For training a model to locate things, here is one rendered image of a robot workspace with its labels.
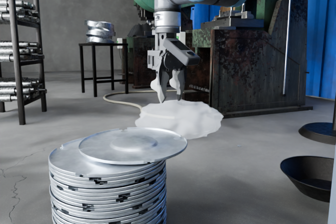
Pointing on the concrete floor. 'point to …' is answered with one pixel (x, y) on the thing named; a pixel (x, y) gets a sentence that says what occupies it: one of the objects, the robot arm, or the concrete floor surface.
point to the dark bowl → (310, 175)
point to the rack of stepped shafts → (21, 50)
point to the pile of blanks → (110, 197)
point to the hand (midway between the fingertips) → (172, 98)
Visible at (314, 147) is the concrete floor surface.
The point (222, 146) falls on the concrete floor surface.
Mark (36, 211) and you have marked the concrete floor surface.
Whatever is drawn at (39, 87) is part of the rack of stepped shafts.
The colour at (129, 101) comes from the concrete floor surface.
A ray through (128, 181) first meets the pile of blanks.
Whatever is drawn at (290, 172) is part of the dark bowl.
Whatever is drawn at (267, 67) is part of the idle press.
